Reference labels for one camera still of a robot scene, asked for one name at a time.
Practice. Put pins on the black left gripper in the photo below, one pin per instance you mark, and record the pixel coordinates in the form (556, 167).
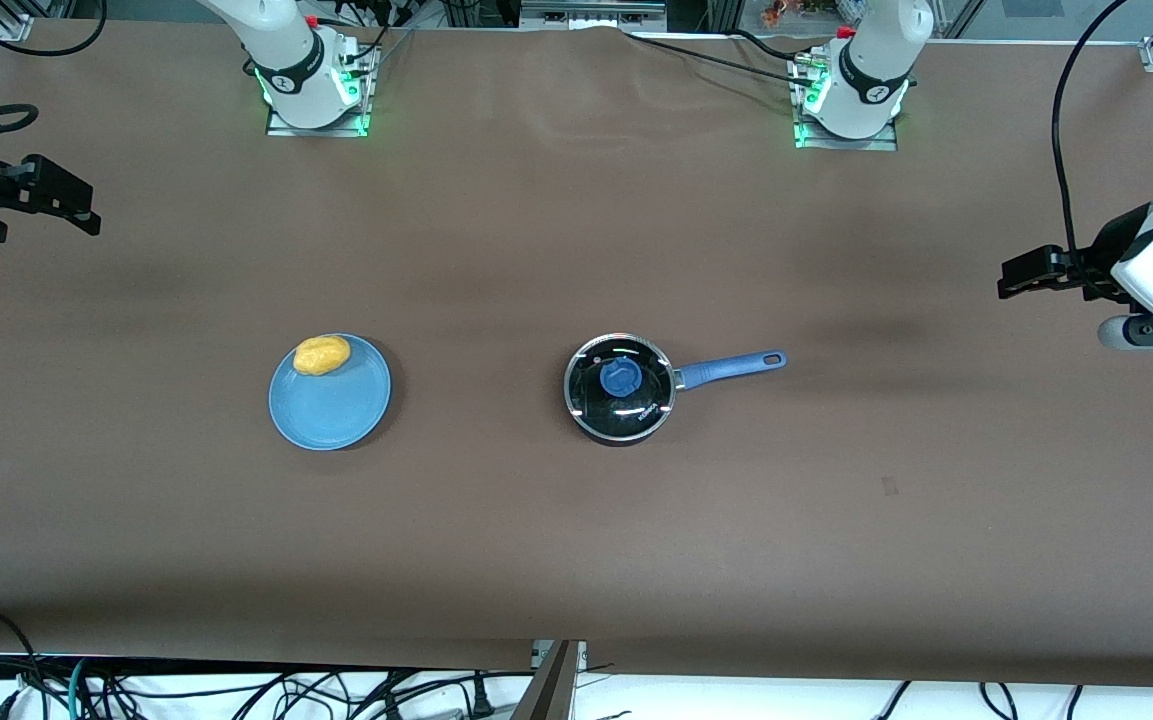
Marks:
(1104, 254)

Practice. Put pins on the yellow potato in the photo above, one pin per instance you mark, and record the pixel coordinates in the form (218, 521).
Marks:
(321, 355)

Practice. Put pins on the glass lid blue knob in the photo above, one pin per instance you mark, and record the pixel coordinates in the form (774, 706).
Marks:
(621, 380)

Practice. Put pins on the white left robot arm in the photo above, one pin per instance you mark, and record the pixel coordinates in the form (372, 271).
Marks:
(876, 60)

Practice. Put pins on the blue round plate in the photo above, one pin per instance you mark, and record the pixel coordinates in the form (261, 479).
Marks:
(331, 410)

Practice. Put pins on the orange small object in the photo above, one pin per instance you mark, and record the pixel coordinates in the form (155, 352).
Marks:
(776, 12)

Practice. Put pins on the grey metal device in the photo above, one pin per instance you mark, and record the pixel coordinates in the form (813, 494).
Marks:
(591, 12)

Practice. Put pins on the black power plug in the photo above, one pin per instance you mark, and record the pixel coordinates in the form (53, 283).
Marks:
(481, 700)

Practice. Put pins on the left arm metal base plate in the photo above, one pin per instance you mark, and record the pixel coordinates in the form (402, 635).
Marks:
(876, 144)

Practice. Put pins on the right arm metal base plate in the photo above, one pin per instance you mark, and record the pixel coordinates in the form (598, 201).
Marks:
(321, 131)

